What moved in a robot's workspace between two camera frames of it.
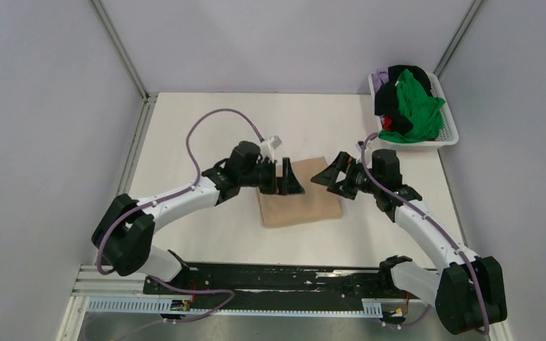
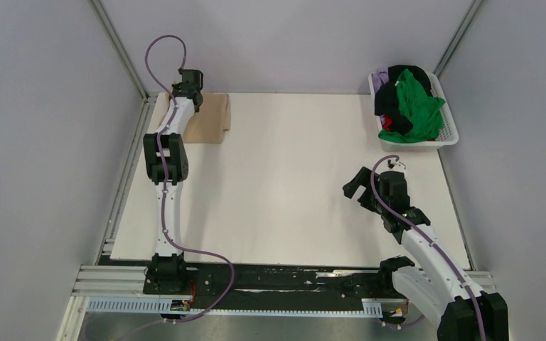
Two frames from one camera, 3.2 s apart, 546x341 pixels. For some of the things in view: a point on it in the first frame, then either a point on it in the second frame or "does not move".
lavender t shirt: (379, 77) does not move
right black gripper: (343, 163) -> (362, 178)
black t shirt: (387, 101) does not move
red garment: (387, 122) does not move
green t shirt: (419, 107) does not move
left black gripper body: (266, 177) -> (176, 88)
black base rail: (277, 285) does not move
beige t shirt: (317, 203) -> (209, 123)
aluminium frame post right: (473, 10) does not move
